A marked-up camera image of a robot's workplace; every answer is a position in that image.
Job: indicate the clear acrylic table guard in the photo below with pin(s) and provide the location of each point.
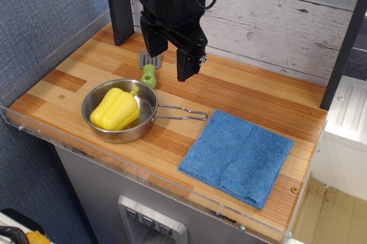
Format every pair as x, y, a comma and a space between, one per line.
69, 54

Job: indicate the steel frying pan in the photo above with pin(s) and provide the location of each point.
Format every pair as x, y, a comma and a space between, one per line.
150, 110

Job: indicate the yellow toy bell pepper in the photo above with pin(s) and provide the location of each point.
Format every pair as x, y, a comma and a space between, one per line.
117, 110

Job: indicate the dark left frame post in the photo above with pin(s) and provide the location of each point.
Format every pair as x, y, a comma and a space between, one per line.
121, 20

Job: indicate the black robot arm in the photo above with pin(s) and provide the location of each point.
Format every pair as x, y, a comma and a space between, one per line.
177, 22

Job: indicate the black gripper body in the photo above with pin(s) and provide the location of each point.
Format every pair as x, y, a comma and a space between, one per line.
180, 22

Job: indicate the green handled grey spatula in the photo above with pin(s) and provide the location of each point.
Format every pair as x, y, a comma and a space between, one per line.
149, 65

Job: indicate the dark frame post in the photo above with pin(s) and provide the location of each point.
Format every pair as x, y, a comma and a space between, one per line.
343, 55
121, 20

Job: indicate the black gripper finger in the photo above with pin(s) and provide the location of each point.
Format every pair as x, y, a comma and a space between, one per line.
187, 64
156, 43

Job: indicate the white ribbed appliance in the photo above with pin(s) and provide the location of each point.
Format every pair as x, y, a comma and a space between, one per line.
340, 159

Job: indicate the blue cloth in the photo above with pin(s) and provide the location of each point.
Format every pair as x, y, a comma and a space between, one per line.
237, 157

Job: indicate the grey cabinet with button panel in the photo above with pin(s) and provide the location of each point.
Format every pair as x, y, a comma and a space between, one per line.
121, 210

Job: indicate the orange yellow object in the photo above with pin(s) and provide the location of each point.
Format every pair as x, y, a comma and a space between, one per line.
35, 237

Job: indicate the dark right frame post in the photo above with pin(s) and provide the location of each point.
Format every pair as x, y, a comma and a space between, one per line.
343, 55

